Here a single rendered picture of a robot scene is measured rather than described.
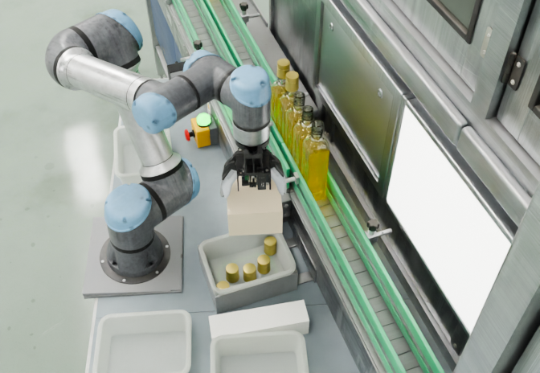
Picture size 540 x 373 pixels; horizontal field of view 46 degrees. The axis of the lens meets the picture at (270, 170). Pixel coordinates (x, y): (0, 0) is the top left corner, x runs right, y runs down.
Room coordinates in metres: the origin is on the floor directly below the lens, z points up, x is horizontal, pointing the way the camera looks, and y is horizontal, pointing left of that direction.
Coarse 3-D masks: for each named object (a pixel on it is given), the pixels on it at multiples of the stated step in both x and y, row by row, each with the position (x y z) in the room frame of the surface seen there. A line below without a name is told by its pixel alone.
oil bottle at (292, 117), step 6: (288, 114) 1.26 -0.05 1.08; (294, 114) 1.25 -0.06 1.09; (300, 114) 1.25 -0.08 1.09; (288, 120) 1.25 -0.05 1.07; (294, 120) 1.24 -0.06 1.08; (300, 120) 1.24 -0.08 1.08; (288, 126) 1.25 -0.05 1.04; (288, 132) 1.25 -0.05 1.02; (288, 138) 1.25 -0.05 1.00; (288, 144) 1.25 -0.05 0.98
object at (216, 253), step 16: (208, 240) 1.03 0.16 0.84; (224, 240) 1.04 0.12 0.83; (240, 240) 1.05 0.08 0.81; (256, 240) 1.06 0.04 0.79; (208, 256) 1.02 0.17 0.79; (224, 256) 1.03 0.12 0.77; (240, 256) 1.03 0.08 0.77; (256, 256) 1.03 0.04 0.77; (272, 256) 1.03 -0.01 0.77; (288, 256) 0.98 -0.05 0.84; (208, 272) 0.93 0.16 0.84; (224, 272) 0.98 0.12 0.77; (240, 272) 0.98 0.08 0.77; (256, 272) 0.98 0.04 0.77; (272, 272) 0.98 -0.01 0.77; (288, 272) 0.93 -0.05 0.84; (240, 288) 0.88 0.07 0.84
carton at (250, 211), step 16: (240, 176) 1.00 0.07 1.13; (240, 192) 0.95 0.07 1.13; (256, 192) 0.95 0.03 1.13; (272, 192) 0.95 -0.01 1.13; (240, 208) 0.90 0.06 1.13; (256, 208) 0.90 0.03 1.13; (272, 208) 0.90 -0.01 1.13; (240, 224) 0.89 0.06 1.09; (256, 224) 0.89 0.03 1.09; (272, 224) 0.89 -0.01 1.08
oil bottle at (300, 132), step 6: (294, 126) 1.22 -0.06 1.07; (300, 126) 1.20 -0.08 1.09; (294, 132) 1.21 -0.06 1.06; (300, 132) 1.19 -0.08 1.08; (306, 132) 1.19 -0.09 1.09; (294, 138) 1.21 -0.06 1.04; (300, 138) 1.18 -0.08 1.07; (294, 144) 1.21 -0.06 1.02; (300, 144) 1.18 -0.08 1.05; (294, 150) 1.21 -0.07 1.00; (300, 150) 1.18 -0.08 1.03; (294, 156) 1.21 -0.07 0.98; (300, 156) 1.18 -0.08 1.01; (300, 162) 1.18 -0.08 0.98; (300, 168) 1.18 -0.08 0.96
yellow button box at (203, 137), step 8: (192, 120) 1.52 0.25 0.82; (192, 128) 1.51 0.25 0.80; (200, 128) 1.48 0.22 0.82; (208, 128) 1.48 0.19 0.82; (216, 128) 1.48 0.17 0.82; (200, 136) 1.47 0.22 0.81; (208, 136) 1.47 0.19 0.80; (216, 136) 1.48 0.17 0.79; (200, 144) 1.46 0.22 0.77; (208, 144) 1.47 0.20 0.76
